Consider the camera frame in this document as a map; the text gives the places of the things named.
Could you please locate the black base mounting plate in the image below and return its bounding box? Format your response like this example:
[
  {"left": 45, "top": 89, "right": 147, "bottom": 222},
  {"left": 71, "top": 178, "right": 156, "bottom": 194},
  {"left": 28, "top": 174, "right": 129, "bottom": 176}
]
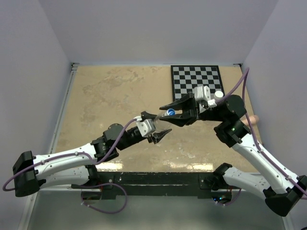
[{"left": 80, "top": 171, "right": 243, "bottom": 201}]

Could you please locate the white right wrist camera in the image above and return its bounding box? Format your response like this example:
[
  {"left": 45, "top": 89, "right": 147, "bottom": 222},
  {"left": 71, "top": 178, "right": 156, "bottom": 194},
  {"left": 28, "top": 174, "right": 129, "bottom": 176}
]
[{"left": 193, "top": 86, "right": 217, "bottom": 109}]

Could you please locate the white bottle cap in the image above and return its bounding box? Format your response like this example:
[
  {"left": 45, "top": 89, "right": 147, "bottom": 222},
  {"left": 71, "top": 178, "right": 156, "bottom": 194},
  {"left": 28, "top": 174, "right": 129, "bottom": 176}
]
[{"left": 214, "top": 91, "right": 224, "bottom": 100}]

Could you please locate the aluminium frame rail front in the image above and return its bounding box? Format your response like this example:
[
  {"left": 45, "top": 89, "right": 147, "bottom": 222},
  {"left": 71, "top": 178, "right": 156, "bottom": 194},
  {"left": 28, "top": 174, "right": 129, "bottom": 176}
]
[{"left": 32, "top": 170, "right": 283, "bottom": 192}]

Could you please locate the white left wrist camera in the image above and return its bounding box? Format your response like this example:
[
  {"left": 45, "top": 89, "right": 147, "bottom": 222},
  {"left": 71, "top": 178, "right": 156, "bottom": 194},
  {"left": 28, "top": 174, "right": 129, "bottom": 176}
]
[{"left": 135, "top": 116, "right": 156, "bottom": 138}]

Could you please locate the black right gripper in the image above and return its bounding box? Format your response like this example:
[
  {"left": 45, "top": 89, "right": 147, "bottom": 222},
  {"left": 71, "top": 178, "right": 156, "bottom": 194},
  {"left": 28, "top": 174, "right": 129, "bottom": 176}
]
[{"left": 160, "top": 91, "right": 226, "bottom": 126}]

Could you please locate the aluminium frame rail left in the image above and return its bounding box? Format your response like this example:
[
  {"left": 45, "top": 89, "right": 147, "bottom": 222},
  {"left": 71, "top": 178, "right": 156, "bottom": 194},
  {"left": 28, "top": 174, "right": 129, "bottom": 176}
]
[{"left": 47, "top": 63, "right": 80, "bottom": 155}]

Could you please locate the blue bottle cap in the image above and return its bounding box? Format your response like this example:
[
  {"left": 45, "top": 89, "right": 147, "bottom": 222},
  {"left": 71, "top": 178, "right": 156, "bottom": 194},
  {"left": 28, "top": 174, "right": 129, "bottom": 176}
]
[{"left": 165, "top": 108, "right": 176, "bottom": 116}]

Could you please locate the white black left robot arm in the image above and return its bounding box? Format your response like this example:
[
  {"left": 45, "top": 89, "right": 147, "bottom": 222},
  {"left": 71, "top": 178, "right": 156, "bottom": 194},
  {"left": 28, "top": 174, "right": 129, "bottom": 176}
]
[{"left": 12, "top": 109, "right": 175, "bottom": 197}]

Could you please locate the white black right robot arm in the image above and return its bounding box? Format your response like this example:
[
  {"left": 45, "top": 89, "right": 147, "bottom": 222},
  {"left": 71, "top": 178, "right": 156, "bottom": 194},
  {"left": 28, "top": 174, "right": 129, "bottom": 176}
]
[{"left": 160, "top": 92, "right": 307, "bottom": 217}]

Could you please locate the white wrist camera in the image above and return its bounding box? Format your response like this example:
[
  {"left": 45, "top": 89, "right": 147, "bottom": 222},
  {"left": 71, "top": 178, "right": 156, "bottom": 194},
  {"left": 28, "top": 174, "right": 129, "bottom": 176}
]
[
  {"left": 135, "top": 116, "right": 156, "bottom": 138},
  {"left": 193, "top": 86, "right": 217, "bottom": 109}
]

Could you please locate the aluminium frame rail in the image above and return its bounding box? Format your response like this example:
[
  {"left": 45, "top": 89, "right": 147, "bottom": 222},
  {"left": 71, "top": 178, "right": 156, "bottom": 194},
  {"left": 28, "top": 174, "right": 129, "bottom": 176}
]
[
  {"left": 47, "top": 63, "right": 80, "bottom": 155},
  {"left": 32, "top": 170, "right": 283, "bottom": 192}
]

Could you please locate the clear round plastic bottle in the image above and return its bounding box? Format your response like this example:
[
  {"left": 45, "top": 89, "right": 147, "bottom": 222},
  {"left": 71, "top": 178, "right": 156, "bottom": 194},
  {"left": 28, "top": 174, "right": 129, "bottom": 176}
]
[{"left": 153, "top": 110, "right": 171, "bottom": 132}]

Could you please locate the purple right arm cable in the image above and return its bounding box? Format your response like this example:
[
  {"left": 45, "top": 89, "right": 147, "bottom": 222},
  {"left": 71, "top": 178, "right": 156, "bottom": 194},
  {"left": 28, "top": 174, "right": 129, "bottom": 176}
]
[{"left": 215, "top": 67, "right": 307, "bottom": 206}]

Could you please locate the pink wooden pin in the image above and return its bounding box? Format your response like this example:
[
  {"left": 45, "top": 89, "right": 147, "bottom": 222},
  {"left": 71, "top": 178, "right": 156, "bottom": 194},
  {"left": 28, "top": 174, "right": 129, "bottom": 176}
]
[{"left": 241, "top": 115, "right": 259, "bottom": 126}]

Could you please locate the black white checkerboard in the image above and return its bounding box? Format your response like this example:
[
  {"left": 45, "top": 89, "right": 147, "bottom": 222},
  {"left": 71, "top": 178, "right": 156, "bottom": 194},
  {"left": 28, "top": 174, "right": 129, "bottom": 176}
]
[{"left": 171, "top": 65, "right": 224, "bottom": 101}]

